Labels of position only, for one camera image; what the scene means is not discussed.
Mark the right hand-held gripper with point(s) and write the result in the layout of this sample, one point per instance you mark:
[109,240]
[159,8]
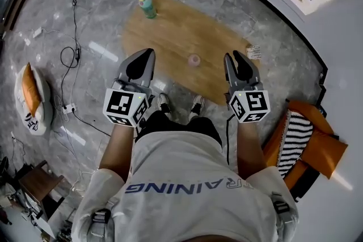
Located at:
[249,106]

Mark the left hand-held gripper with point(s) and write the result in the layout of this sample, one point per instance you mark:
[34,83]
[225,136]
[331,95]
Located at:
[124,106]

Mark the small pink container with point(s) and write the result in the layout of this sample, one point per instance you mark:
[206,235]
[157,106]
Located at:
[194,60]

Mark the person's right forearm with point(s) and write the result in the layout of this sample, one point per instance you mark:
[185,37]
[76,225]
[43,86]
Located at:
[251,147]

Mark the person's left forearm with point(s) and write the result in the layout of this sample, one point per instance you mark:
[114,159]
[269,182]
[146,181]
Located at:
[117,147]

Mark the white paper label card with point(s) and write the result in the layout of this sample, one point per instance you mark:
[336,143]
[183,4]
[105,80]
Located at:
[253,51]

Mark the person's left white shoe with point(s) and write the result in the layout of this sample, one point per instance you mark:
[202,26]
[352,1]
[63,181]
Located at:
[164,105]

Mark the person's white shoe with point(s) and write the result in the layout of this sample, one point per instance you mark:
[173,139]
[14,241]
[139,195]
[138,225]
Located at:
[164,105]
[197,106]

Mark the person's right white shoe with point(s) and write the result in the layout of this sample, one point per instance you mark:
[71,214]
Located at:
[197,106]

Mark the green bottle with pink lid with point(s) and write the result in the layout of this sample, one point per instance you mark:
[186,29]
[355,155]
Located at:
[148,7]

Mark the person's black shorts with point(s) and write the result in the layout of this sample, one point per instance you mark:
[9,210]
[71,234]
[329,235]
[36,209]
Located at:
[181,126]

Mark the black white striped cushion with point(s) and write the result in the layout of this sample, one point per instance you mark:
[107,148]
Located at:
[296,141]

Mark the white bean bag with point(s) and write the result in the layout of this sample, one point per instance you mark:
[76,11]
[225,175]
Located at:
[45,110]

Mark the small white power strip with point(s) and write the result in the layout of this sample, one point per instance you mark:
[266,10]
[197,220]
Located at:
[37,33]

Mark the orange armchair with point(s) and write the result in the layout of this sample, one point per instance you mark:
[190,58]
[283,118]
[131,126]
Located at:
[323,147]

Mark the orange pillow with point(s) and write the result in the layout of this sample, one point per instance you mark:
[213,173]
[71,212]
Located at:
[30,90]

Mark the person's white shirt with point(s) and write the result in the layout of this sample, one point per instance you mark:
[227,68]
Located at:
[184,195]

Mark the wooden stool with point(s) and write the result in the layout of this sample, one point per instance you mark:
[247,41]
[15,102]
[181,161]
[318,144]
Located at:
[39,184]

